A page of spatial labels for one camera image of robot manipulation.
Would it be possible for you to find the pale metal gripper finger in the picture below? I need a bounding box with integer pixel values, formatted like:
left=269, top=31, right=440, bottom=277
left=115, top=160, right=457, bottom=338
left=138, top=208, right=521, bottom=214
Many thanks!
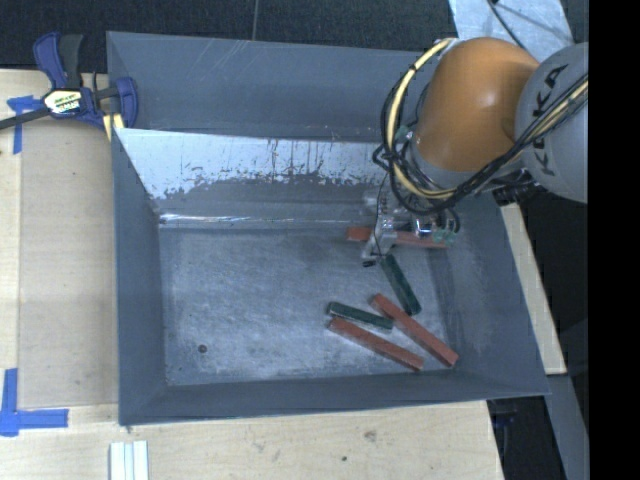
left=360, top=190, right=387, bottom=223
left=360, top=229, right=397, bottom=268

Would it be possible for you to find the red-brown flat block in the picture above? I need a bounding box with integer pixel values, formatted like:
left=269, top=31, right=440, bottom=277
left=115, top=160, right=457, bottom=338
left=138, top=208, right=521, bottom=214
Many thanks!
left=325, top=316, right=426, bottom=373
left=346, top=225, right=449, bottom=251
left=369, top=293, right=460, bottom=369

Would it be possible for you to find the dark green flat block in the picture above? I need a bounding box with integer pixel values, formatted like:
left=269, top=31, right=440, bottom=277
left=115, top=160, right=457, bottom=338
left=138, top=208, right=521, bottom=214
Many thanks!
left=379, top=253, right=423, bottom=317
left=326, top=301, right=395, bottom=333

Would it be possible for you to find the grey metal bin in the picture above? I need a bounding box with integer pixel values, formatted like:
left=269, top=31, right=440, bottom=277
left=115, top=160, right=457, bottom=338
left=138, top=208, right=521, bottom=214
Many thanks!
left=105, top=31, right=552, bottom=427

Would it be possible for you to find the black cylinder on white bracket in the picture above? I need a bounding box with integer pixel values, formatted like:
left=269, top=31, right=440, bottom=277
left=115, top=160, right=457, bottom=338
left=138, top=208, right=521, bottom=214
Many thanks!
left=492, top=177, right=540, bottom=207

